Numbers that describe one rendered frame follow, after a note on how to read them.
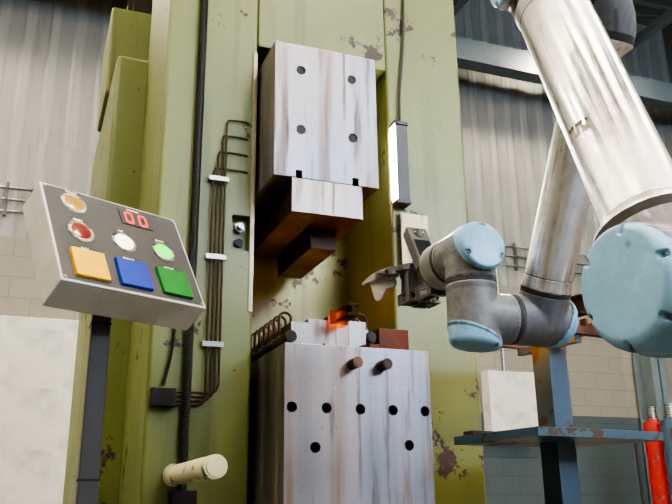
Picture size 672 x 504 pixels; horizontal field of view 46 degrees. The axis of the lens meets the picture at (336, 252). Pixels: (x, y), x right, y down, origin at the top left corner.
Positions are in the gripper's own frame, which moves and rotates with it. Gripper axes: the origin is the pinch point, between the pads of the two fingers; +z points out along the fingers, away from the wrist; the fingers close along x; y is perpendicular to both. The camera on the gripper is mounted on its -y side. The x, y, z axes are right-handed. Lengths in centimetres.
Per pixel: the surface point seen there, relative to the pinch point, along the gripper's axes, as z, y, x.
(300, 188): 32.9, -33.7, -10.2
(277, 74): 33, -66, -17
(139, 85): 91, -88, -47
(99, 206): 20, -18, -61
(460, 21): 622, -556, 407
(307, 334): 33.0, 4.9, -8.3
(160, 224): 27, -17, -46
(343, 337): 33.0, 5.0, 1.3
